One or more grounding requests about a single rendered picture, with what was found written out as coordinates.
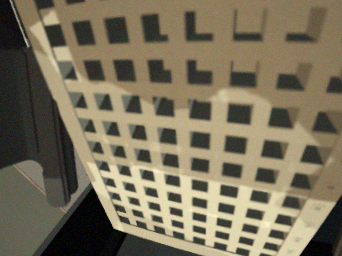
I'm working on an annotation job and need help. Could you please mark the beige well plate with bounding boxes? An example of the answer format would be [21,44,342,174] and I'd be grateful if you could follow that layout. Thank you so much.
[14,0,342,256]

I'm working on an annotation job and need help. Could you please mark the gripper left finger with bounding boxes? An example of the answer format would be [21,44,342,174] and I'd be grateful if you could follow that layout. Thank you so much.
[0,46,78,207]

